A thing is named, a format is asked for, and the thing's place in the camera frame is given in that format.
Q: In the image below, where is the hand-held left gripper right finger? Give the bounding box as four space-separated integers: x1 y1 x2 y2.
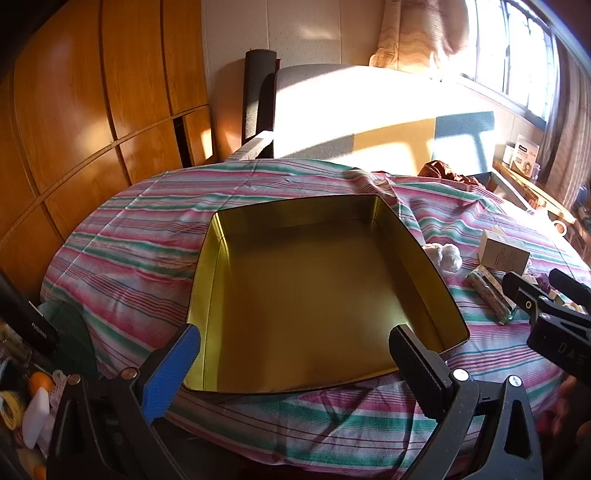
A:
389 324 544 480

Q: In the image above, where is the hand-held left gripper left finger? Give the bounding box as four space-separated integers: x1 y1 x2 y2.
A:
46 323 204 480

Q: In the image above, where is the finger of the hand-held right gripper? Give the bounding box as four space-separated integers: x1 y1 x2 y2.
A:
549 268 591 317
502 272 562 320

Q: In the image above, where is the clear-wrapped snack bar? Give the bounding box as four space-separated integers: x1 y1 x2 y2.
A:
464 265 518 326

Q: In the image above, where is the beige cardboard box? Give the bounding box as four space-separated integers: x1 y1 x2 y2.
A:
477 229 532 278

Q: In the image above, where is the white plastic-wrapped bun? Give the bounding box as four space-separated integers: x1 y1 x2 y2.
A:
422 242 463 276

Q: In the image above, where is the gold tin box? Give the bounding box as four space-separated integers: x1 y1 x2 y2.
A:
182 194 471 395

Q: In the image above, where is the green bag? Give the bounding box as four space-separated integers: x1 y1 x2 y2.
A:
39 300 98 379

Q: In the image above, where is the pink hair roller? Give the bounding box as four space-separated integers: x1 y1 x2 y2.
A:
48 369 70 407

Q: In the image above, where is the striped blanket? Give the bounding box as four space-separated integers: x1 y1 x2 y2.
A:
39 158 591 476

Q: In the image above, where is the white labelled box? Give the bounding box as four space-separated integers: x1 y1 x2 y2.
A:
510 134 541 178

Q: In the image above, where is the white sponge block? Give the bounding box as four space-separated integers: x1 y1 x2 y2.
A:
22 387 51 448

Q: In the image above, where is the red-brown cloth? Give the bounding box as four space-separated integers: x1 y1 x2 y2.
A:
418 160 485 190

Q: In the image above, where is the striped grey curtain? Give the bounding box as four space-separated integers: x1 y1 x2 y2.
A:
540 41 591 208

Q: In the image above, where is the black bottle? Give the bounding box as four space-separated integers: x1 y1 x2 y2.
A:
0 272 58 356

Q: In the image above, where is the window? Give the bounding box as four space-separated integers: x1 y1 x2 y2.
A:
455 0 561 125

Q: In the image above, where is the grey upright mattress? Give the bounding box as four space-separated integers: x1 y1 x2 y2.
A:
274 64 497 176

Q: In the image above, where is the beige patterned curtain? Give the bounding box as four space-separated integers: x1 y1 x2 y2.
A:
369 0 472 72

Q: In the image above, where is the wooden wardrobe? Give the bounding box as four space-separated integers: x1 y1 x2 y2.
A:
0 0 218 278

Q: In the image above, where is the white bed rail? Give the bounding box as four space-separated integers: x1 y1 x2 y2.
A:
226 130 275 162

